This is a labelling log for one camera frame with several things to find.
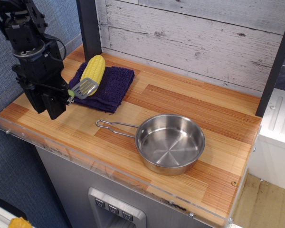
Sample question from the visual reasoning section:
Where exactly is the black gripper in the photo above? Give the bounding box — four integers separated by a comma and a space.
12, 41, 74, 120

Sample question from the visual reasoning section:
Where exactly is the green handled grey spatula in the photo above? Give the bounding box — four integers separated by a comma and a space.
68, 78, 99, 100

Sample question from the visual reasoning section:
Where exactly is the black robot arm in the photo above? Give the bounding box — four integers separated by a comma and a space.
0, 0, 74, 120

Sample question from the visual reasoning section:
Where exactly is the dark blue folded towel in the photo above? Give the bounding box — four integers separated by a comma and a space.
74, 66, 135, 114

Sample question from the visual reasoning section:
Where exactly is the clear acrylic guard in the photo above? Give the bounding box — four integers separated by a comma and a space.
0, 33, 262, 225

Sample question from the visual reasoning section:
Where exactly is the yellow plastic corn cob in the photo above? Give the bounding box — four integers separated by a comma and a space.
80, 55, 105, 96

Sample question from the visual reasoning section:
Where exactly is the grey toy fridge cabinet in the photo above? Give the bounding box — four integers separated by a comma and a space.
34, 144, 219, 228

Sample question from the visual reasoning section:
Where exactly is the yellow object bottom left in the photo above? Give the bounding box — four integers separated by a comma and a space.
8, 217, 33, 228

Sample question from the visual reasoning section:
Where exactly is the silver dispenser panel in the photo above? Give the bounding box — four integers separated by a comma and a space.
88, 187, 147, 228

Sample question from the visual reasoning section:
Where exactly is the stainless steel pan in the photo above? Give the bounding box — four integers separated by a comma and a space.
95, 113, 206, 176

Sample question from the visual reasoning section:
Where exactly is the white ribbed side panel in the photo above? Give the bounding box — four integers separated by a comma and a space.
260, 88, 285, 143

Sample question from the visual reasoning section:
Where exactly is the black left frame post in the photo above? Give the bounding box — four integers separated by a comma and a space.
76, 0, 102, 61

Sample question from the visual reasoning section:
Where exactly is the black frame post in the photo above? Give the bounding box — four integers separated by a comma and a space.
255, 32, 285, 117
76, 0, 102, 61

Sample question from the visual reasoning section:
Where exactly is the black right frame post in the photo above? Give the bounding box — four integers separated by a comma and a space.
255, 32, 285, 117

